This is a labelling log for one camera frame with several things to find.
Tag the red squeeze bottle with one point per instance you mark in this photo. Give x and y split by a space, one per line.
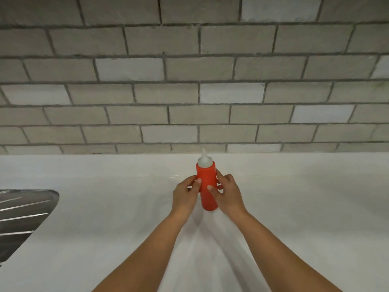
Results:
208 179

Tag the person's left forearm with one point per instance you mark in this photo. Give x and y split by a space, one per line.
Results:
142 258

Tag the person's right hand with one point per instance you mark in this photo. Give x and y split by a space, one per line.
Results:
229 197

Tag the person's left hand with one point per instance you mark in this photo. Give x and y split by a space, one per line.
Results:
184 200

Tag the steel sink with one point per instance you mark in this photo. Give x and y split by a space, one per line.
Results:
21 218

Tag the person's right forearm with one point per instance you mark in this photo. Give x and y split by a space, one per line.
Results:
282 258

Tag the white countertop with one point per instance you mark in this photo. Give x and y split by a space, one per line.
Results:
304 209

